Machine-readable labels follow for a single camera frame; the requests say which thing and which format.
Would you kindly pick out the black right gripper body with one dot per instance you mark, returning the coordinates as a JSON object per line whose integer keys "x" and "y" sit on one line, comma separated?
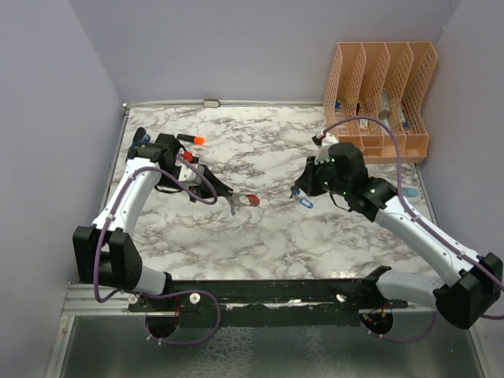
{"x": 320, "y": 179}

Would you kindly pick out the black orange highlighter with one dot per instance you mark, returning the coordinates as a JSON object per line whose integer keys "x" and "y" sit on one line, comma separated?
{"x": 195, "y": 139}

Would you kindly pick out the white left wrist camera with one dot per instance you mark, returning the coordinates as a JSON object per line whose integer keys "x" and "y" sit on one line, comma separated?
{"x": 190, "y": 174}

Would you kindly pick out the peach plastic desk organizer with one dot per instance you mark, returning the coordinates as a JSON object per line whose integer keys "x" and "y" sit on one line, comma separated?
{"x": 381, "y": 87}

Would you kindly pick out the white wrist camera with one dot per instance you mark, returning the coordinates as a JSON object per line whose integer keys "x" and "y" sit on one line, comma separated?
{"x": 190, "y": 174}
{"x": 324, "y": 142}

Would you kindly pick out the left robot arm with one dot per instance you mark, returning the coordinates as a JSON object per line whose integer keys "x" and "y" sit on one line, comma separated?
{"x": 105, "y": 252}

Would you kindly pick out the light blue packaged item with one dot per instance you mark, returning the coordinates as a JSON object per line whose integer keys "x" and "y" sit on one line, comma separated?
{"x": 412, "y": 194}

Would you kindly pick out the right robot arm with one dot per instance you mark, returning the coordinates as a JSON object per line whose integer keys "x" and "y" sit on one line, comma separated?
{"x": 468, "y": 283}

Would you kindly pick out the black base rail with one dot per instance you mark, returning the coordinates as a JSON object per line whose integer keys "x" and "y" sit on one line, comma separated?
{"x": 265, "y": 303}

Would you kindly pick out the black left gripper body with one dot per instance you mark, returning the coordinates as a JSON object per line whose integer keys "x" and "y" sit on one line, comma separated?
{"x": 194, "y": 191}

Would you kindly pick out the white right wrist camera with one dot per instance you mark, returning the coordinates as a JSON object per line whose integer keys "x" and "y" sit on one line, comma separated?
{"x": 324, "y": 142}

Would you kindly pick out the blue black stapler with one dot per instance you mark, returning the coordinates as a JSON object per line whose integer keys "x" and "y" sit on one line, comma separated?
{"x": 140, "y": 136}

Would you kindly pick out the white wall clip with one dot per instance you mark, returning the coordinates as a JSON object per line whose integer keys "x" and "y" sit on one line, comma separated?
{"x": 211, "y": 103}

